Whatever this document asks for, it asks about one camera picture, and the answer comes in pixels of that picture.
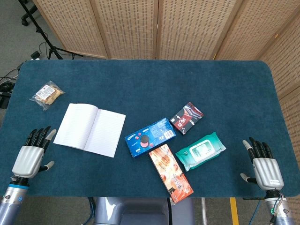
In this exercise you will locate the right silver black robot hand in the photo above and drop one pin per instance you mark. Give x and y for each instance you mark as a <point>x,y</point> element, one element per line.
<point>267,170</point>

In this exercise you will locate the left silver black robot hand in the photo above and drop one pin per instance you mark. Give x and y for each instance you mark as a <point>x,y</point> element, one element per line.
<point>27,159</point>

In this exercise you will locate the white lined paper notebook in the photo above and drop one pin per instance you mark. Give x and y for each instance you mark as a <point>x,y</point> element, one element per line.
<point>90,130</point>

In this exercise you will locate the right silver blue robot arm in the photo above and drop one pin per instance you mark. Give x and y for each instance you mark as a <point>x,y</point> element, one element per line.
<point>280,208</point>

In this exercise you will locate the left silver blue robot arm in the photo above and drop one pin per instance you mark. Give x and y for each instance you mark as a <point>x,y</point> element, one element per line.
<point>11,201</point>

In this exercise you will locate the clear plastic snack bag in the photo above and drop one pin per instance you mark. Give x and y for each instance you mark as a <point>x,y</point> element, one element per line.
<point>47,95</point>

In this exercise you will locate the green wet wipes pack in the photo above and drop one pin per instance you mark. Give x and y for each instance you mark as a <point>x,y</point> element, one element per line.
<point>200,151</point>

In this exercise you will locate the black and red box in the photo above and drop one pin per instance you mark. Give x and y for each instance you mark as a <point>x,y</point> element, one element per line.
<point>186,118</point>

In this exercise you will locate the orange egg roll box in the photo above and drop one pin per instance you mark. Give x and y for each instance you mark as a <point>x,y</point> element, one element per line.
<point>171,173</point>

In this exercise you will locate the black power adapter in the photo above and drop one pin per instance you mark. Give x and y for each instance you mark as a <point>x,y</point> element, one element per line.
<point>35,55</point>

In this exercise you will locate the blue Oreo cookie box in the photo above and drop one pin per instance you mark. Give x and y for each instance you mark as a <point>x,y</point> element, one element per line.
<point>150,138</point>

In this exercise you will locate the black tripod stand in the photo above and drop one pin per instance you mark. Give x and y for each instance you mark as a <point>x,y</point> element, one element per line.
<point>44,37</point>

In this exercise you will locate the grey robot torso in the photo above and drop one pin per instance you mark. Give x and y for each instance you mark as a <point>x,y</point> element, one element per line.
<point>140,211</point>

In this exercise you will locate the blue felt table mat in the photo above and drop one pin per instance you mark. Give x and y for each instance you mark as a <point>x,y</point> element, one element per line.
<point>150,84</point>

